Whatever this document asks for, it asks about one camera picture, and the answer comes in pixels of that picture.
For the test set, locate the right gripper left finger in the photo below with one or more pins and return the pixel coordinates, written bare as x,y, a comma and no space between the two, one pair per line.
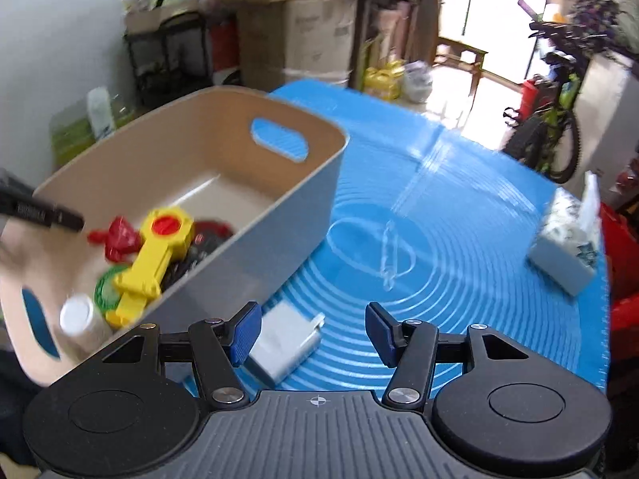
218,348

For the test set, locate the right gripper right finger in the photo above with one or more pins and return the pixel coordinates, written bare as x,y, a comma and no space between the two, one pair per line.
409,348

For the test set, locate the white power bank adapter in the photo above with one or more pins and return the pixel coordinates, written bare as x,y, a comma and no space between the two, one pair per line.
286,340

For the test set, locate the black remote control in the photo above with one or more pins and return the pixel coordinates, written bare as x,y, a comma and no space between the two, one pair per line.
208,236

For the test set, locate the red action figure toy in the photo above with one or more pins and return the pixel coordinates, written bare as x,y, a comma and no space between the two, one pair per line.
119,240

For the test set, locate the green round tin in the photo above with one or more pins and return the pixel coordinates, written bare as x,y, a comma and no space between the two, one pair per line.
106,296

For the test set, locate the yellow toy gun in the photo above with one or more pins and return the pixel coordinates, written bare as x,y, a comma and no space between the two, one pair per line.
167,236

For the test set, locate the white pill bottle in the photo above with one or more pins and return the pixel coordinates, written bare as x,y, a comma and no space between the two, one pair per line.
82,326

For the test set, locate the beige plastic storage bin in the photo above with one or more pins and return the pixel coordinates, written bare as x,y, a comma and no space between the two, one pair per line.
266,167

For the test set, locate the green lidded food container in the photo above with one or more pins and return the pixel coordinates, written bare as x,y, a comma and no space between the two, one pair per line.
77,127

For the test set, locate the blue silicone baking mat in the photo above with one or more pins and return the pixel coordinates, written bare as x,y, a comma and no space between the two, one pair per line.
434,227

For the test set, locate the tissue box with tissue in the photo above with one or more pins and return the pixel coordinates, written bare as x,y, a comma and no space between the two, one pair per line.
567,242

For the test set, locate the black metal shelf rack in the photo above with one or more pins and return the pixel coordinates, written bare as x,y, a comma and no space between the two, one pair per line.
158,59

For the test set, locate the red gift bags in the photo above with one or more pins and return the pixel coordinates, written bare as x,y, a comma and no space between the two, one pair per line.
621,252

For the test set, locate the green black bicycle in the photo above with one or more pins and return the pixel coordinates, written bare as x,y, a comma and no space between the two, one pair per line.
547,138

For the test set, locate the white plastic bag floor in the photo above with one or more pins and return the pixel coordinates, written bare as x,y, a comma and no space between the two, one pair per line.
417,82

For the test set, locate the yellow oil jug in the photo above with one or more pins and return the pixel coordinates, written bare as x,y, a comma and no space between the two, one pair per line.
384,83

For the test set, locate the wooden chair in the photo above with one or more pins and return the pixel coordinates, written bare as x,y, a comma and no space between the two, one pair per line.
455,54

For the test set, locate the white refrigerator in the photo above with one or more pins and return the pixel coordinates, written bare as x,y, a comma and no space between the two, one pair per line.
607,115

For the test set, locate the large lower cardboard box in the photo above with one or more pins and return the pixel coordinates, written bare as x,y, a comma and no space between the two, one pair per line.
288,41

